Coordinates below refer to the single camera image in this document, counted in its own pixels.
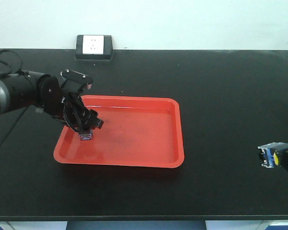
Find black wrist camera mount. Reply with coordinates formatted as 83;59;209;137
60;69;93;94

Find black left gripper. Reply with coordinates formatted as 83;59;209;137
37;75;104;135

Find yellow mushroom push button switch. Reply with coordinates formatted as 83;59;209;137
257;142;288;168

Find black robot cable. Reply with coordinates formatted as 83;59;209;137
0;49;29;156

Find red plastic tray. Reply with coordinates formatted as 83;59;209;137
53;95;184;168

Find black white power outlet box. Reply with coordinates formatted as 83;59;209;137
75;35;113;61

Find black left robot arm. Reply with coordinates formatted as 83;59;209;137
0;69;104;135

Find red mushroom push button switch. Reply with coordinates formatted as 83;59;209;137
78;129;93;141

